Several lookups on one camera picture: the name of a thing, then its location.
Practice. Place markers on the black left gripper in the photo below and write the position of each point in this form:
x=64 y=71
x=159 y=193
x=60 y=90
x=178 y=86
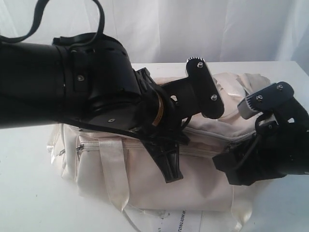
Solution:
x=132 y=104

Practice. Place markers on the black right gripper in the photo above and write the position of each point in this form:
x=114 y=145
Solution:
x=275 y=150

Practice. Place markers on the cream duffel bag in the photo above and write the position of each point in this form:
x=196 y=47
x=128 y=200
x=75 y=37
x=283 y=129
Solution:
x=147 y=183

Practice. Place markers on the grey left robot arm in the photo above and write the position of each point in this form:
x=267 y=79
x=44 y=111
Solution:
x=32 y=77

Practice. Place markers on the white paper product tag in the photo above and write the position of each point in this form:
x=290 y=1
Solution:
x=164 y=220

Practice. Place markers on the white backdrop curtain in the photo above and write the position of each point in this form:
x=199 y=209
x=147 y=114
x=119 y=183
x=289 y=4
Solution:
x=173 y=30

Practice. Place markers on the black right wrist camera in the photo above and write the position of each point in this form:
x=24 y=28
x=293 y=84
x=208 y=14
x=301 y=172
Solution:
x=265 y=99

